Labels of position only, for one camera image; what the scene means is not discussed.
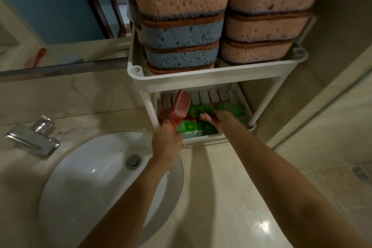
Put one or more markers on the person's left hand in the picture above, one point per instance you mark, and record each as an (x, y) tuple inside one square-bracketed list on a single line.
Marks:
[(166, 144)]

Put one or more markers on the person's right hand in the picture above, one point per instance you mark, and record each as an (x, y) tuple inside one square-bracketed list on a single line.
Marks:
[(223, 119)]

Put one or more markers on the person's left fingers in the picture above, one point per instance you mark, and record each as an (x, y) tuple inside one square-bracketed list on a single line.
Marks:
[(166, 123)]

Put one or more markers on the person's right fingers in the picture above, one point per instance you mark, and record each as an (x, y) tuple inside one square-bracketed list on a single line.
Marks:
[(207, 117)]

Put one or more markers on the green scrub brush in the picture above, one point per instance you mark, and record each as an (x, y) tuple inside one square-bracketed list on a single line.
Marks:
[(197, 128), (200, 109)]

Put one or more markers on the red scrub brush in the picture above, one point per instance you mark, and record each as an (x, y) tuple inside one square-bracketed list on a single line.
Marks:
[(182, 104)]

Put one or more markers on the person's right forearm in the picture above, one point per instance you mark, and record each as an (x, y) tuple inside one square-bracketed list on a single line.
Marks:
[(290, 198)]

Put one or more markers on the person's left forearm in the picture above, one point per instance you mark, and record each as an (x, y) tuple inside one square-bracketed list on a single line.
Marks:
[(128, 207)]

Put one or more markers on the row of bristle brushes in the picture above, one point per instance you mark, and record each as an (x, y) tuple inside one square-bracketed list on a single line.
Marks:
[(205, 96)]

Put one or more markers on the white plastic shelf cart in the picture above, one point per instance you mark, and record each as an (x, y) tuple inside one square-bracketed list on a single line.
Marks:
[(209, 77)]

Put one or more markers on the chrome sink drain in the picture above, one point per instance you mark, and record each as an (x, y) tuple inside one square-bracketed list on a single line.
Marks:
[(133, 162)]

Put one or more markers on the white ceramic sink basin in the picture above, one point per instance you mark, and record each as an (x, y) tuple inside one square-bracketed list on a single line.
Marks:
[(87, 178)]

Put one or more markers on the pile of large cleaning sponges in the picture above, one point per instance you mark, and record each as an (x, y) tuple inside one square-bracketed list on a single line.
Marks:
[(203, 15)]

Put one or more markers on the chrome faucet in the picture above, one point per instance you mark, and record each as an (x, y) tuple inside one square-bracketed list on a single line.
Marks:
[(32, 137)]

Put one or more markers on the wall mirror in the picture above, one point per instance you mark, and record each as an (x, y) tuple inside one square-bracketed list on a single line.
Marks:
[(46, 9)]

